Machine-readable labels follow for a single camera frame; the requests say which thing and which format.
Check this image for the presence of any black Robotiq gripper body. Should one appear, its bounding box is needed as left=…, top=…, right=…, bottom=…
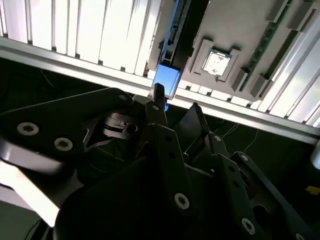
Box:
left=53, top=149, right=242, bottom=240

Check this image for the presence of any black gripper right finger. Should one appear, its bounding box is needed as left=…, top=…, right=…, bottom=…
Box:
left=178, top=102, right=313, bottom=240

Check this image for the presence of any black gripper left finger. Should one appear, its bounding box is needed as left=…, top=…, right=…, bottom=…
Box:
left=0, top=84, right=193, bottom=216

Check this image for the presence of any hard disk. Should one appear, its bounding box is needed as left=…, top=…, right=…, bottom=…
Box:
left=150, top=0, right=211, bottom=112

